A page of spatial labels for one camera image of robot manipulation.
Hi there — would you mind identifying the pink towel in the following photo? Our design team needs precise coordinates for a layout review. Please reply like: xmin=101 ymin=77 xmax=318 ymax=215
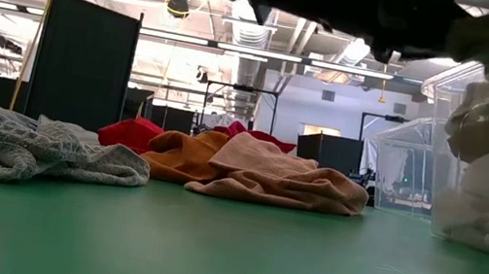
xmin=183 ymin=123 xmax=377 ymax=221

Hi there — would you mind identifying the orange towel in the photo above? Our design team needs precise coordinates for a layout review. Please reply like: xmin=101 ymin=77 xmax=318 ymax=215
xmin=138 ymin=120 xmax=231 ymax=191

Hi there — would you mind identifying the silver ventilation duct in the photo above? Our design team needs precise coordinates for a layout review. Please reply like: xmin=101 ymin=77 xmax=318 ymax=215
xmin=216 ymin=0 xmax=279 ymax=120

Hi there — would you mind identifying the black hanging ceiling lamp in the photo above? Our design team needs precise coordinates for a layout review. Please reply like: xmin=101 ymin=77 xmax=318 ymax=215
xmin=164 ymin=0 xmax=192 ymax=19

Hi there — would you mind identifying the tall black partition panel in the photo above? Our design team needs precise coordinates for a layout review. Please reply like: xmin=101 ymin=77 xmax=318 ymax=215
xmin=23 ymin=0 xmax=147 ymax=137

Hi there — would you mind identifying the black metal frame stand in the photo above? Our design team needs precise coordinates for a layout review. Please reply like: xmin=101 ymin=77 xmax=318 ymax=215
xmin=199 ymin=79 xmax=281 ymax=138

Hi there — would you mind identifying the yellow cable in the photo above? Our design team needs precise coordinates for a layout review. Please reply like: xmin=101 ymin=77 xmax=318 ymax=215
xmin=7 ymin=0 xmax=58 ymax=116

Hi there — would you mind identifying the grey waffle towel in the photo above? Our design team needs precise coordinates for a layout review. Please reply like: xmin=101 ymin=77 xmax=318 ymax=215
xmin=0 ymin=105 xmax=157 ymax=206

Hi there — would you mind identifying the red towel with white label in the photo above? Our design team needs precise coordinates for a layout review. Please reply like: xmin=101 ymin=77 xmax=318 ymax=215
xmin=208 ymin=117 xmax=299 ymax=155

